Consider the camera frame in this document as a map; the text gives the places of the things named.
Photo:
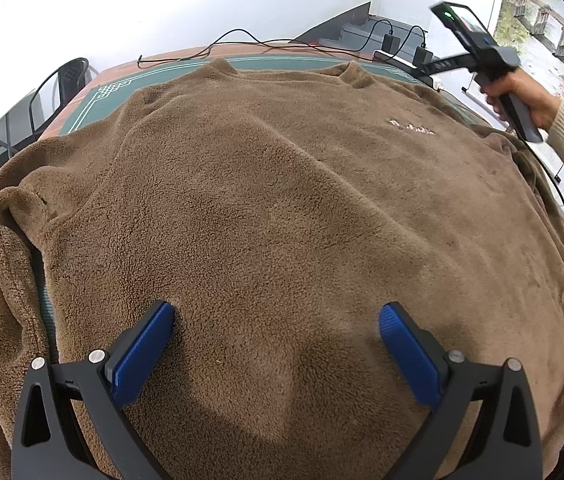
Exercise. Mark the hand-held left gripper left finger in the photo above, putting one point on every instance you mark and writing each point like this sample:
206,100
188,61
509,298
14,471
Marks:
144,355

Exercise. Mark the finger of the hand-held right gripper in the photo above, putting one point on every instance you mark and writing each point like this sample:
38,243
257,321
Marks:
444,66

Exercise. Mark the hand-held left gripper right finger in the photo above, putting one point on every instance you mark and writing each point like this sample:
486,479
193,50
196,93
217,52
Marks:
409,355

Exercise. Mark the brown fleece sweater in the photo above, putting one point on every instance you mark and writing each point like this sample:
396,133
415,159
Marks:
272,220

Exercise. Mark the person's right hand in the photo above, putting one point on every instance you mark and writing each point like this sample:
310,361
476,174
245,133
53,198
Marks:
532,95

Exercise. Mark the black power adapter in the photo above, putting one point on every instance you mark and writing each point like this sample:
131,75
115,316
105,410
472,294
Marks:
423,55
390,43

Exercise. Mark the white power strip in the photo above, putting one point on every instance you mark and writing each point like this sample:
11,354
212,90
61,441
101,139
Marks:
397,62

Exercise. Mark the grey staircase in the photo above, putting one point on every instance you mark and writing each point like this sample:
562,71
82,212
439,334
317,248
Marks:
367,30

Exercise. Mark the green table mat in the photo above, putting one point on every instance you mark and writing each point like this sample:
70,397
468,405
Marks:
106,100

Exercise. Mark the black metal chair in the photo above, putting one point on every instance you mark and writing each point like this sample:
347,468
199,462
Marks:
59,90

